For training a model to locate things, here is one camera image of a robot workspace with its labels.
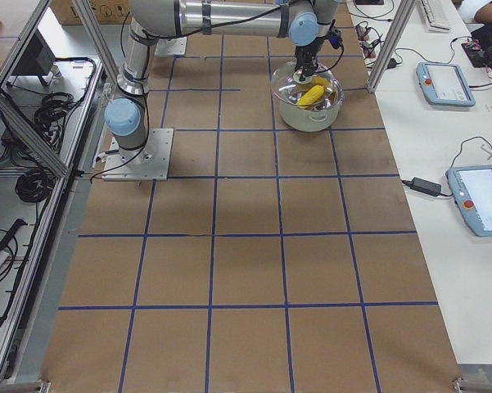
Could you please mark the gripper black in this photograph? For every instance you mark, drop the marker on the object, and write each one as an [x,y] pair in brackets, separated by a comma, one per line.
[305,53]

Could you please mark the yellow corn cob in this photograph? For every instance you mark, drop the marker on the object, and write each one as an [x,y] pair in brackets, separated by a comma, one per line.
[311,96]

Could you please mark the glass pot lid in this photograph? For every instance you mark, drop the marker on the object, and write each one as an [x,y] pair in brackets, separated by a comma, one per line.
[285,84]

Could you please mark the white steel cooking pot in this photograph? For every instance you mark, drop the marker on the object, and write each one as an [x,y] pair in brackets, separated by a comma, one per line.
[316,117]

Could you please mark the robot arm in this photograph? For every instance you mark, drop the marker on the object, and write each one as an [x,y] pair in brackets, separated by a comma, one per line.
[308,24]

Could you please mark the small usb adapter board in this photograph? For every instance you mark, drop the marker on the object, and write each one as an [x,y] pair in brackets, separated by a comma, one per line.
[362,31]

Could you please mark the far teach pendant tablet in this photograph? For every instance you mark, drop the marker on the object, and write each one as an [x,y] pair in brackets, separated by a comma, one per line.
[444,85]

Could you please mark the teach pendant tablet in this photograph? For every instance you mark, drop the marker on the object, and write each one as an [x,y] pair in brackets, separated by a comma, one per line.
[472,190]
[444,85]

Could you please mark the white keyboard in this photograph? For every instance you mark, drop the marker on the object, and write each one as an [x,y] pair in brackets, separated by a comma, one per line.
[434,16]

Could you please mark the black power adapter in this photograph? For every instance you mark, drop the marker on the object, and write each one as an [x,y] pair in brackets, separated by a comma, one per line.
[426,187]

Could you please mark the black electronics board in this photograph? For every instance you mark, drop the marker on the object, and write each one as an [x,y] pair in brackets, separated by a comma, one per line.
[472,48]

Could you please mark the brown paper table mat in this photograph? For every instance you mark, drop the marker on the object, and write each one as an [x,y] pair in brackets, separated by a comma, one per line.
[270,260]

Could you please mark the near teach pendant tablet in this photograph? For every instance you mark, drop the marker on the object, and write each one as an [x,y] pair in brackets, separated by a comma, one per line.
[472,190]

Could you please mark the aluminium frame post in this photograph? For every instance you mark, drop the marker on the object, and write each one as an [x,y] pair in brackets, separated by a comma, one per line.
[392,38]

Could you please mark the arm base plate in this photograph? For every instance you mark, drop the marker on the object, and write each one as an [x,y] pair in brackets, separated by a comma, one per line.
[150,164]
[171,47]

